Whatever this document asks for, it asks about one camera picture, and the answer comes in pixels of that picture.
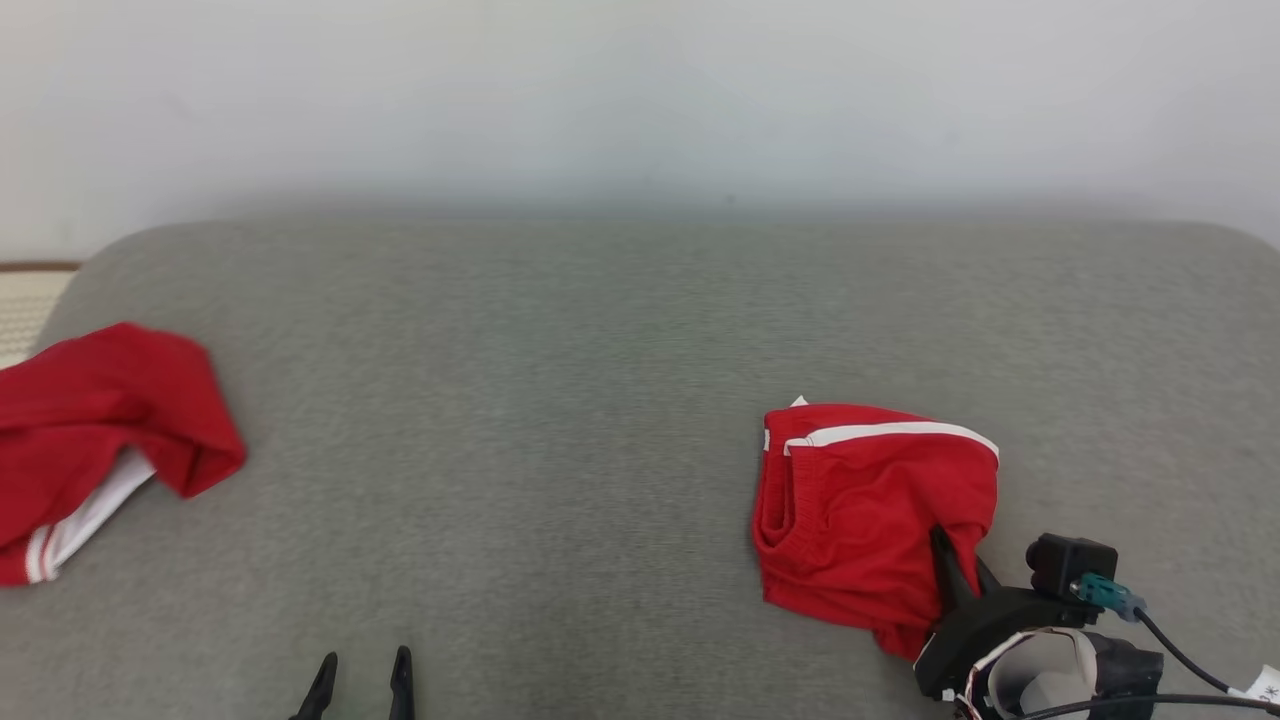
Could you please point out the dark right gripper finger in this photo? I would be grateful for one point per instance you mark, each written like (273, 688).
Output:
(952, 575)
(986, 582)

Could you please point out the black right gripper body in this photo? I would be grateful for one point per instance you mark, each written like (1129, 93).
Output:
(990, 620)

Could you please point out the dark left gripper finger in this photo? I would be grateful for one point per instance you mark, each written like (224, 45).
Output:
(320, 690)
(402, 685)

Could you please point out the red shorts with white stripe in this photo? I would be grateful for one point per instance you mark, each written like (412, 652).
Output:
(860, 520)

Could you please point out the red jersey with white sleeves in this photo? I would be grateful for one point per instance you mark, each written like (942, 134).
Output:
(90, 420)

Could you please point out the grey fabric sofa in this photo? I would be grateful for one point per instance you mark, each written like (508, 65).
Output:
(560, 450)

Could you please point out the cream perforated laundry basket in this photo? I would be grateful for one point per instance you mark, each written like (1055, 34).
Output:
(25, 310)

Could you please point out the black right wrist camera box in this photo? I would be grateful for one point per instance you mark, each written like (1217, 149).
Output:
(1065, 560)

